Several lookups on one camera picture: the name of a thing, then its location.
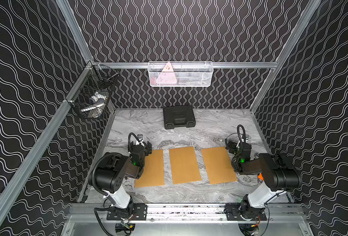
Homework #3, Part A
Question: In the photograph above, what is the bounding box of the white wire mesh basket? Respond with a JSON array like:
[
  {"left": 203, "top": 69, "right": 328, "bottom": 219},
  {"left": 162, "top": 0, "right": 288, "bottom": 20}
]
[{"left": 147, "top": 61, "right": 214, "bottom": 87}]

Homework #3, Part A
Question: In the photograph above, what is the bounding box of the silver object in black basket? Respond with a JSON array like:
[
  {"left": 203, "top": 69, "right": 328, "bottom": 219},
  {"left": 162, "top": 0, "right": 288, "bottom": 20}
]
[{"left": 80, "top": 91, "right": 109, "bottom": 119}]

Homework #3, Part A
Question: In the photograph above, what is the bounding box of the orange handled adjustable wrench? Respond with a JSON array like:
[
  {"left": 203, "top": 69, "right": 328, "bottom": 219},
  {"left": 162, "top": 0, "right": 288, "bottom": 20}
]
[{"left": 258, "top": 173, "right": 264, "bottom": 181}]

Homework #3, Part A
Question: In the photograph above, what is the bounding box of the brown file bag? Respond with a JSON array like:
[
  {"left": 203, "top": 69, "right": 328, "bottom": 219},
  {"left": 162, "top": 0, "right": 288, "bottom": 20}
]
[
  {"left": 135, "top": 149, "right": 165, "bottom": 188},
  {"left": 201, "top": 147, "right": 237, "bottom": 184},
  {"left": 169, "top": 147, "right": 202, "bottom": 184}
]

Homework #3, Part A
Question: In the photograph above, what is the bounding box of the black plastic tool case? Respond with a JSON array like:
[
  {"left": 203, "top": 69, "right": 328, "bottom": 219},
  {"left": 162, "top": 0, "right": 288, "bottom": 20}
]
[{"left": 163, "top": 105, "right": 196, "bottom": 129}]

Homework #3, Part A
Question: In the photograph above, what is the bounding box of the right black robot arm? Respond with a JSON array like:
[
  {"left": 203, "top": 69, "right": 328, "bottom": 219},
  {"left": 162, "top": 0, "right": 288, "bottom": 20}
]
[{"left": 225, "top": 124, "right": 303, "bottom": 220}]

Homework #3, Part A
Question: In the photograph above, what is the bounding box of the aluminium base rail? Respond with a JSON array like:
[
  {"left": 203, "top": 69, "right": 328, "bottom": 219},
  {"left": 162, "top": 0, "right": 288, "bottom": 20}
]
[{"left": 67, "top": 202, "right": 306, "bottom": 223}]

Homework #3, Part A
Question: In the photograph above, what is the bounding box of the black wire mesh basket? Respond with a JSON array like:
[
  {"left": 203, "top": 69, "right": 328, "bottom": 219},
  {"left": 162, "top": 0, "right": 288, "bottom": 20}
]
[{"left": 69, "top": 65, "right": 120, "bottom": 120}]

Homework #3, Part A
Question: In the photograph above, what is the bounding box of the pink triangular sheet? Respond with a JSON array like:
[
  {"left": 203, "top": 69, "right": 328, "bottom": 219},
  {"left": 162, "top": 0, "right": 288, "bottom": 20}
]
[{"left": 154, "top": 62, "right": 178, "bottom": 86}]

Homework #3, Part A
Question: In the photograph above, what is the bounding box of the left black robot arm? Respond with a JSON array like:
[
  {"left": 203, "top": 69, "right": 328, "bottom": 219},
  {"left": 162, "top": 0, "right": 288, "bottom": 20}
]
[{"left": 88, "top": 132, "right": 152, "bottom": 219}]

